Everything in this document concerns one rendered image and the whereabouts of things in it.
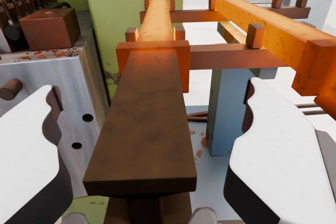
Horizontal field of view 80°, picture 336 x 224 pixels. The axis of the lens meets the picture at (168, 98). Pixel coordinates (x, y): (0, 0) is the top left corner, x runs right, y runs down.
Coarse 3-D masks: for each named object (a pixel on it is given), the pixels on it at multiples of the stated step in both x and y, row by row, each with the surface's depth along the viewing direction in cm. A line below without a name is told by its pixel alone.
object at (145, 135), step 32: (160, 0) 34; (160, 32) 17; (128, 64) 11; (160, 64) 11; (128, 96) 8; (160, 96) 8; (128, 128) 6; (160, 128) 6; (96, 160) 5; (128, 160) 5; (160, 160) 5; (192, 160) 5; (96, 192) 5; (128, 192) 5; (160, 192) 5
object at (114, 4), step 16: (96, 0) 53; (112, 0) 53; (128, 0) 54; (176, 0) 56; (96, 16) 55; (112, 16) 55; (128, 16) 56; (96, 32) 57; (112, 32) 58; (112, 48) 60; (112, 64) 63; (112, 80) 65; (112, 96) 68
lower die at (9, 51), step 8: (40, 0) 60; (56, 0) 74; (0, 8) 44; (8, 8) 44; (0, 16) 40; (16, 16) 46; (24, 16) 50; (0, 24) 40; (8, 24) 43; (0, 32) 40; (0, 40) 41; (8, 40) 42; (16, 40) 45; (24, 40) 48; (0, 48) 42; (8, 48) 42; (16, 48) 44
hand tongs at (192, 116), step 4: (296, 104) 52; (300, 104) 52; (304, 104) 52; (308, 104) 52; (312, 104) 52; (316, 104) 52; (196, 112) 51; (200, 112) 51; (204, 112) 51; (304, 112) 49; (308, 112) 49; (312, 112) 49; (316, 112) 50; (320, 112) 50; (324, 112) 50; (188, 116) 49; (192, 116) 49; (196, 116) 49; (200, 116) 49; (192, 120) 49; (196, 120) 49; (200, 120) 49; (204, 120) 49
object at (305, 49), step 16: (208, 0) 44; (224, 0) 32; (240, 0) 31; (240, 16) 26; (256, 16) 21; (272, 16) 21; (272, 32) 18; (288, 32) 16; (304, 32) 16; (320, 32) 16; (272, 48) 18; (288, 48) 16; (304, 48) 13; (320, 48) 12; (288, 64) 16; (304, 64) 13; (320, 64) 12; (304, 80) 13; (320, 80) 13; (320, 96) 13
